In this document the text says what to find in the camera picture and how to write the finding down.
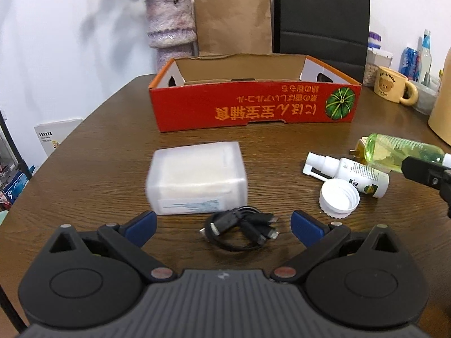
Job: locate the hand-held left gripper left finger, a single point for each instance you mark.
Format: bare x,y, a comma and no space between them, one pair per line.
144,226

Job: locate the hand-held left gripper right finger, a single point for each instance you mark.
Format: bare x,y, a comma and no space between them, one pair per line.
306,229

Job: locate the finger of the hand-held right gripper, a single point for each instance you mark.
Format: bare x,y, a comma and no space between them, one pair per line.
419,169

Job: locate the green spray bottle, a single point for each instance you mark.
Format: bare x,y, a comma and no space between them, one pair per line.
398,149

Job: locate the white ribbed bottle cap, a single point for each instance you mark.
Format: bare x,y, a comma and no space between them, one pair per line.
340,199

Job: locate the white spray bottle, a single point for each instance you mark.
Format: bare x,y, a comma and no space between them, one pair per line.
356,174

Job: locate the white plastic storage box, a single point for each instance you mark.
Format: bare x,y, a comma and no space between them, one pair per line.
197,176

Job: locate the red cardboard box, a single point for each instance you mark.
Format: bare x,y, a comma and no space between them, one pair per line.
253,107

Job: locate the yellow thermos jug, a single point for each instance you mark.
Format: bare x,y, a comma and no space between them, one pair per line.
442,112

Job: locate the grey cup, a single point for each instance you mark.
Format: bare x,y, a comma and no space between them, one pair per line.
424,98

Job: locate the yellow bear mug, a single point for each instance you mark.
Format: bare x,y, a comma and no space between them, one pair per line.
389,84

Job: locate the blue drink can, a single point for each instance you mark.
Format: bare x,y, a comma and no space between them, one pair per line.
408,63

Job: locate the clear bottle with blue cap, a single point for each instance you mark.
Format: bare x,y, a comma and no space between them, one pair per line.
425,60

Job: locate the clear jar of oats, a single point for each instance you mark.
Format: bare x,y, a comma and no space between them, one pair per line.
375,65

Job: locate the white board with label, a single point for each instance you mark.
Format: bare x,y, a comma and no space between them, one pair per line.
56,133

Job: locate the blue and white packets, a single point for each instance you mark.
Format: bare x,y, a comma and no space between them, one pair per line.
16,186

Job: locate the purple lid jar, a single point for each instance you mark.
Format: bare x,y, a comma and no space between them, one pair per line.
375,40

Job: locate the black light stand pole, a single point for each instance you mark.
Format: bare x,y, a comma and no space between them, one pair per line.
14,146

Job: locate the black stand leg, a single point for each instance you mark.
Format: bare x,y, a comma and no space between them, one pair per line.
10,306

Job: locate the black paper bag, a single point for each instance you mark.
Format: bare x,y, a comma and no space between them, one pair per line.
320,14

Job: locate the purple mottled ceramic vase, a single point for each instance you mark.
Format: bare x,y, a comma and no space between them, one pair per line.
169,21

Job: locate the brown paper bag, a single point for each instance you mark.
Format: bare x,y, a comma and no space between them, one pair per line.
232,17

